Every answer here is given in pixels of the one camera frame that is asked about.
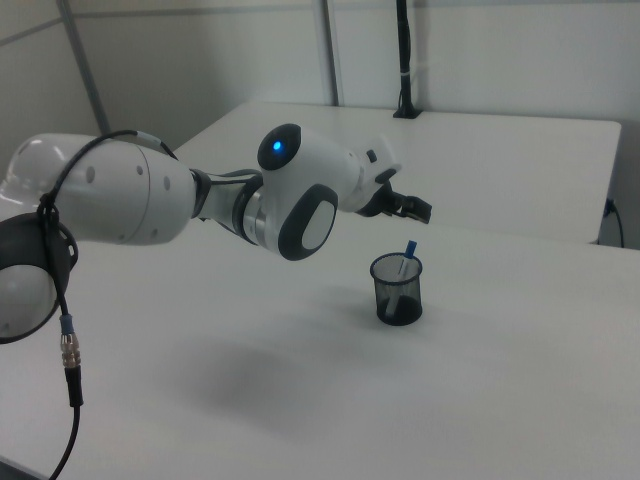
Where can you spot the white background table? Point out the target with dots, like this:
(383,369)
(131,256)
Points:
(500,165)

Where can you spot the blue and white marker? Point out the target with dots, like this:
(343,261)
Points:
(404,267)

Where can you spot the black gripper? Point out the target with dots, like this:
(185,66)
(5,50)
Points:
(382,205)

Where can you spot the grey metal partition post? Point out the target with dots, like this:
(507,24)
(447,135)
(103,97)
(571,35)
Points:
(334,50)
(85,70)

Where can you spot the black mesh pen cup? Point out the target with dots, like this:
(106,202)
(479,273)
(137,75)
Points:
(407,307)

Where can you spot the black clamped stand pole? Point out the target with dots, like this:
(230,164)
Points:
(404,55)

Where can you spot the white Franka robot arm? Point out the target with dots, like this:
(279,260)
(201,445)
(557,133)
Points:
(125,200)

